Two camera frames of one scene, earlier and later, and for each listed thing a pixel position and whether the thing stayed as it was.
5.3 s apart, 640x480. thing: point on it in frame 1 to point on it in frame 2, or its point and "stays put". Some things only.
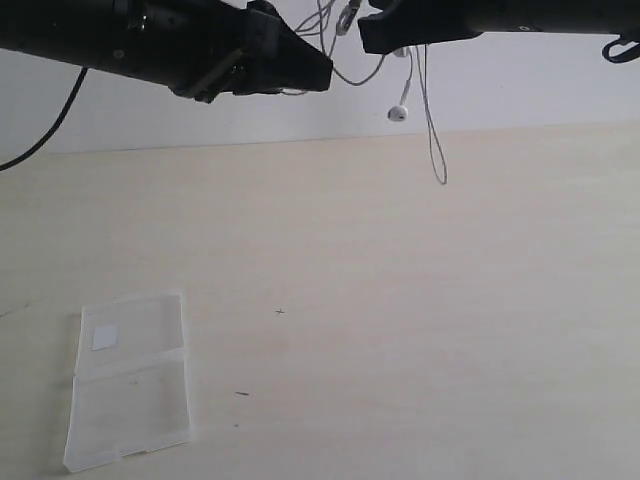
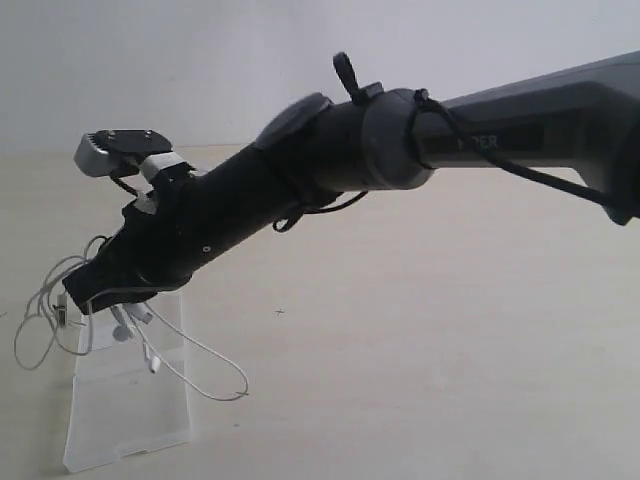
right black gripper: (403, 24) to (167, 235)
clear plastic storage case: (130, 387) stays put
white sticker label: (104, 336) stays put
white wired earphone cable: (399, 113) to (61, 314)
